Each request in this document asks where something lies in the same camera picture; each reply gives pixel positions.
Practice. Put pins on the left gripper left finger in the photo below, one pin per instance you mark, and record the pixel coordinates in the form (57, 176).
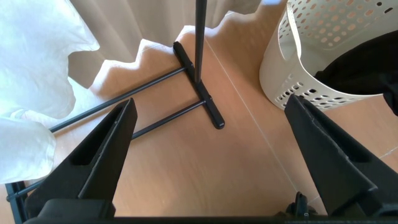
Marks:
(93, 186)

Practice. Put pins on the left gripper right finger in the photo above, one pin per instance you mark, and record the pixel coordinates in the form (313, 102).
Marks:
(339, 183)

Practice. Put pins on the black garment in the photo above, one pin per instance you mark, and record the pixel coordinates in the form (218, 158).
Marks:
(357, 71)

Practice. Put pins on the white garment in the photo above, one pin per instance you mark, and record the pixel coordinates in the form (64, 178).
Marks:
(31, 62)

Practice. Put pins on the white laundry basket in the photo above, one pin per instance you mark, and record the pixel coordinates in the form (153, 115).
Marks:
(286, 71)

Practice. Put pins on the black clothes rack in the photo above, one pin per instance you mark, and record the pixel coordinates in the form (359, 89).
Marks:
(200, 90)

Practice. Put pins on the beige curtain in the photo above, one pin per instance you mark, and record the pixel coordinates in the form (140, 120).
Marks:
(140, 18)

